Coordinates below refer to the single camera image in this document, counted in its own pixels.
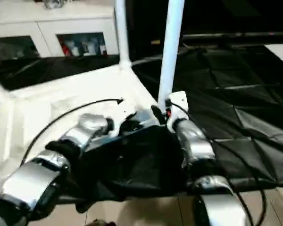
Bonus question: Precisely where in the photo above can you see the red bottle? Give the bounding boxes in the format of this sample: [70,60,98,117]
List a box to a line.
[61,40,71,57]

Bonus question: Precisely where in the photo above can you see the silver bowl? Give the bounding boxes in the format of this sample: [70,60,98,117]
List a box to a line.
[42,0,63,9]

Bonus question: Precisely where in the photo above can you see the white glass-door cabinet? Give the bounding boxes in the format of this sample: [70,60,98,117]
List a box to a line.
[0,0,120,59]

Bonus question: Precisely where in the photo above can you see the black backdrop cloth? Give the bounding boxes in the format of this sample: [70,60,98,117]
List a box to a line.
[129,0,283,52]

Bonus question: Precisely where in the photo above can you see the blue white printed mug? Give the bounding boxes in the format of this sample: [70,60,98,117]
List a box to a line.
[83,40,97,56]

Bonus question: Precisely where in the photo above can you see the grey low shelf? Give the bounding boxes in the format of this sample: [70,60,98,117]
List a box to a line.
[183,32,283,44]

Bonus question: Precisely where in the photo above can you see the black mat cloth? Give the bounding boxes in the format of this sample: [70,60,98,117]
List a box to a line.
[0,44,283,214]

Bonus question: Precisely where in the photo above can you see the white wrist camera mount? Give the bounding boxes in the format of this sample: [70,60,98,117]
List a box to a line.
[107,101,137,137]
[166,91,189,132]

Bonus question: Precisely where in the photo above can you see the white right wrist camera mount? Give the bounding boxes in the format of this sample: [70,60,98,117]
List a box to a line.
[166,91,189,132]

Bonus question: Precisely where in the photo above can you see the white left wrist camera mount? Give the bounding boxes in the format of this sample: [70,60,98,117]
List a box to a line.
[107,101,137,137]

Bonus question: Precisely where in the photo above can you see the white plastic table top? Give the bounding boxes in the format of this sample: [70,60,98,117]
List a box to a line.
[0,62,161,196]

